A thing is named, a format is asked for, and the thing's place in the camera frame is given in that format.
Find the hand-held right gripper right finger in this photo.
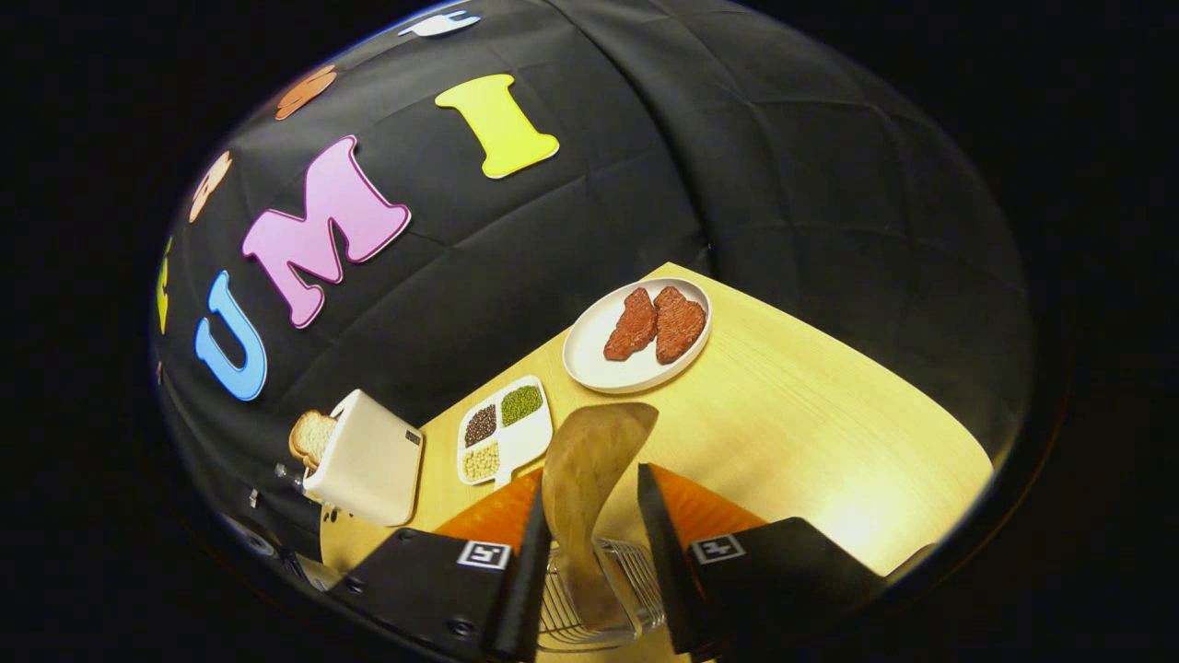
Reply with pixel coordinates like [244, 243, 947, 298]
[636, 462, 887, 657]

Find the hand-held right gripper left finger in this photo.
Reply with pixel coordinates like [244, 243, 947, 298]
[327, 468, 554, 662]

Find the wire mesh chopstick holder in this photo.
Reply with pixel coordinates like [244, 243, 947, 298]
[537, 539, 666, 653]

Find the wooden spoon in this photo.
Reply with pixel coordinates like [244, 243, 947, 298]
[542, 401, 660, 632]

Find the white divided bean dish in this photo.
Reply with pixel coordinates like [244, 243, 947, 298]
[456, 375, 554, 489]

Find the white toaster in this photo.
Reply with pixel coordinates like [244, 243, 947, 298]
[302, 389, 426, 528]

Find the round white plate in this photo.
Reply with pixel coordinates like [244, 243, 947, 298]
[562, 277, 713, 395]

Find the toast bread slice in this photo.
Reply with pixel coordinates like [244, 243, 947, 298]
[288, 410, 338, 469]

